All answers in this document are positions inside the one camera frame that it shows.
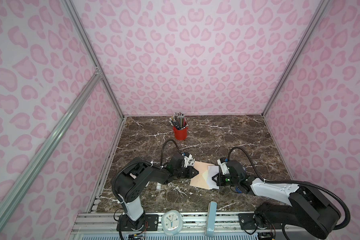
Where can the red pencil cup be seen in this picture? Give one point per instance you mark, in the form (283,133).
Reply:
(180,134)

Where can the white letter paper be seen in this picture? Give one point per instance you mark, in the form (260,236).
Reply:
(211,179)

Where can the aluminium frame rail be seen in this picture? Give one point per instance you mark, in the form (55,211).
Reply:
(227,227)

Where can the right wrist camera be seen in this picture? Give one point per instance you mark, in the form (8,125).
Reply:
(222,162)

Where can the white glue stick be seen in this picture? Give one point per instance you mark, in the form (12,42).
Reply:
(158,187)

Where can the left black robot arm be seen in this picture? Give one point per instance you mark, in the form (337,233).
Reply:
(129,183)

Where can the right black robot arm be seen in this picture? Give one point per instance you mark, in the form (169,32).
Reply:
(302,204)

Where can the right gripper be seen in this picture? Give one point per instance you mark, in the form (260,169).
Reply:
(219,181)

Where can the light blue phone stand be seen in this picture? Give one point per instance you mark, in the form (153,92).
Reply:
(211,218)

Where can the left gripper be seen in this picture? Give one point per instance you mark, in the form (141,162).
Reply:
(190,174)

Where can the white alarm clock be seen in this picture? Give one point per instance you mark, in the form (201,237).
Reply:
(172,222)

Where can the pink envelope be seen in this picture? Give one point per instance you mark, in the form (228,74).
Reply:
(200,180)

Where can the coloured pencils bunch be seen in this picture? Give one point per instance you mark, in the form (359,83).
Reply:
(178,121)

